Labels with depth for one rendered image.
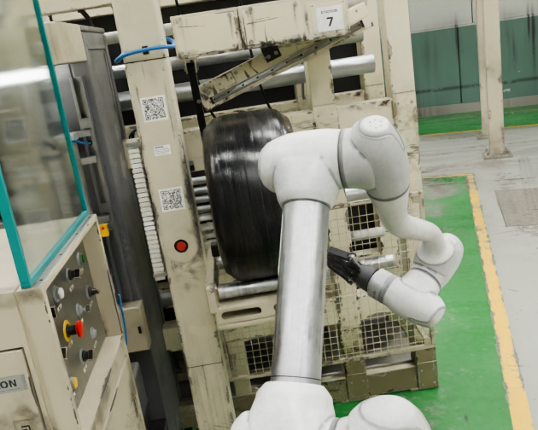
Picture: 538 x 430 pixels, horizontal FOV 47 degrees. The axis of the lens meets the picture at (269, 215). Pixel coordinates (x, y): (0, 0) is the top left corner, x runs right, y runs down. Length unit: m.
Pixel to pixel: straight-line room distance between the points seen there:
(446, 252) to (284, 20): 0.97
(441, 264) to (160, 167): 0.90
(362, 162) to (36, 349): 0.76
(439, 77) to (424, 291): 9.41
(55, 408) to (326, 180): 0.74
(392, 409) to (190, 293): 1.09
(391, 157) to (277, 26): 1.01
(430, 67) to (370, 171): 9.74
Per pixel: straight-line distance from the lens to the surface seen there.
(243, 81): 2.33
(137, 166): 2.00
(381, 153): 1.29
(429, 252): 1.76
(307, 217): 1.29
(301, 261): 1.26
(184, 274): 2.07
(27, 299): 1.31
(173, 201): 2.00
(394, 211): 1.43
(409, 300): 1.73
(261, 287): 2.01
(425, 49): 11.01
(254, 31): 2.20
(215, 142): 1.88
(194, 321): 2.13
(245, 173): 1.81
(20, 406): 1.41
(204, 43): 2.19
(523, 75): 11.13
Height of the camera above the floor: 1.66
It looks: 16 degrees down
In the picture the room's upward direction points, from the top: 9 degrees counter-clockwise
